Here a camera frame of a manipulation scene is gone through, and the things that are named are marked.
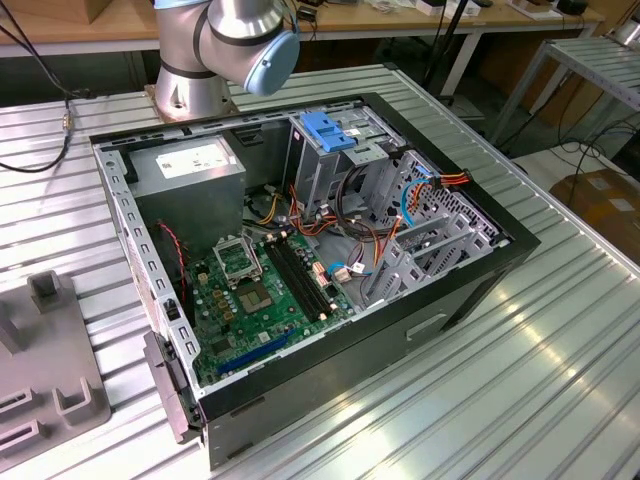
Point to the plain brown cardboard box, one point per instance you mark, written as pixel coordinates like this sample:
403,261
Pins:
120,7

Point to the green motherboard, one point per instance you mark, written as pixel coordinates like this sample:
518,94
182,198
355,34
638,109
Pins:
280,322

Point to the black RAM slot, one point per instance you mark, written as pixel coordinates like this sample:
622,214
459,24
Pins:
291,285
307,277

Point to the grey parts rack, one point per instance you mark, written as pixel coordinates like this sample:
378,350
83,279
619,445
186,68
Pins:
45,360

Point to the grey optical drive cage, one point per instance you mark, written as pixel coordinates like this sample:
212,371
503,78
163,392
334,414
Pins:
320,175

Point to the CPU socket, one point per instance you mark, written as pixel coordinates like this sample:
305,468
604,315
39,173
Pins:
254,300

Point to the blue expansion slot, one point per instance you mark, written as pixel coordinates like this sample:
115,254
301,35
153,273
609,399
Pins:
255,352

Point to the grey power supply unit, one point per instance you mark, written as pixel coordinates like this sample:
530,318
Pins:
200,205

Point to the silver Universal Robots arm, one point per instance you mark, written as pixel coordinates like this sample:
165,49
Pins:
185,50

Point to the white power supply label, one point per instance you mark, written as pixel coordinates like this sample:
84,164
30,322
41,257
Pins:
195,161

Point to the black open PC case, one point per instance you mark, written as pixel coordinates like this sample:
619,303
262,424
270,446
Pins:
350,360

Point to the blue plastic drive latch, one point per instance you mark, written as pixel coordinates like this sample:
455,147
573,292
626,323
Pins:
325,132

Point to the grey perforated disk bay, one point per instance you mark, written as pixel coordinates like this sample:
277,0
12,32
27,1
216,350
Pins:
450,210

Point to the wooden workbench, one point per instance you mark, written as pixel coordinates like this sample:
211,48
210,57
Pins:
375,22

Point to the labelled cardboard box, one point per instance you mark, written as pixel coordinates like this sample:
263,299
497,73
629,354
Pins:
600,200

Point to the silver metal cylinder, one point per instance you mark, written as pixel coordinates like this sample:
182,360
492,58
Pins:
627,32

